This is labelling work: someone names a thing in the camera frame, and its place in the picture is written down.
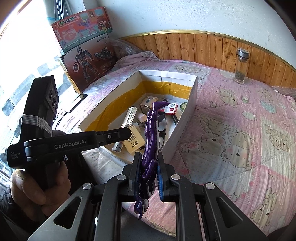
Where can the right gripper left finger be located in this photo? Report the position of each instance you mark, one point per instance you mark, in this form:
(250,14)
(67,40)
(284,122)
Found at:
(134,176)

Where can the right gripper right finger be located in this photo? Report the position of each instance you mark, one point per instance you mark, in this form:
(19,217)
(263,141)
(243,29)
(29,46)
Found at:
(165,185)

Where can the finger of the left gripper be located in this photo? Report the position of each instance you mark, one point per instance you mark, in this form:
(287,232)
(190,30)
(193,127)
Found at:
(113,136)

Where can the purple toy figure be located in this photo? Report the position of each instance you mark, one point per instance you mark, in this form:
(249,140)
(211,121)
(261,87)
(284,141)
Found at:
(149,163)

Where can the gold tissue pack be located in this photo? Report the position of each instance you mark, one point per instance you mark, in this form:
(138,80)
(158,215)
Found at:
(135,142)

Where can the pink stapler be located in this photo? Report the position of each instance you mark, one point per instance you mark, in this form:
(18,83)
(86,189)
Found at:
(142,118)

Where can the gold tea tin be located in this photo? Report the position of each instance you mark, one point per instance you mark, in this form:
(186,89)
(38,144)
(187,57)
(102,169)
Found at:
(146,104)

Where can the red white cigarette box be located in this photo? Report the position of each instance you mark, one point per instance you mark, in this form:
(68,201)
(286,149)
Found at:
(171,109)

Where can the green tape roll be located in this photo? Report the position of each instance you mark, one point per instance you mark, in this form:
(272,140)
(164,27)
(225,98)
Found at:
(183,106)

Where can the black sunglasses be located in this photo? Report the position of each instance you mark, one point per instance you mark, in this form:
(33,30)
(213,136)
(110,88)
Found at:
(162,123)

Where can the black marker pen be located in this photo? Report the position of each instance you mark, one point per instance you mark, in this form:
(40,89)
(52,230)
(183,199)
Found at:
(174,117)

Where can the person's left hand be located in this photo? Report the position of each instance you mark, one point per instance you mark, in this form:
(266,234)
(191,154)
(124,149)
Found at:
(36,203)

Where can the white cardboard box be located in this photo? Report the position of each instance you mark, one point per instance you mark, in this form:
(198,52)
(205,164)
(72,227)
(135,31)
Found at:
(109,100)

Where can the robot toy box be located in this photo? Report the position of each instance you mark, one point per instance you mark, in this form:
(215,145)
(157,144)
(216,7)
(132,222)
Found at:
(89,61)

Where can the pink cartoon quilt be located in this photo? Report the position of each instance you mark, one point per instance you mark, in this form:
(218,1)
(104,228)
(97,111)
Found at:
(239,137)

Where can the colourful toy box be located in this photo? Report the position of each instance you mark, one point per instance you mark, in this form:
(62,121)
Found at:
(81,27)

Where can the glass bottle metal lid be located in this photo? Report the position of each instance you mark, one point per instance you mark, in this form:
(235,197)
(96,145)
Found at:
(241,65)

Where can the clear plastic wrap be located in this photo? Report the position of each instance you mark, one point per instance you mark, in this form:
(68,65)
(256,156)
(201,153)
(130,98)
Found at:
(289,91)

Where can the left gripper camera unit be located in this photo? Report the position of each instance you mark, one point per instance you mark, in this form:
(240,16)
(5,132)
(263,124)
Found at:
(40,109)

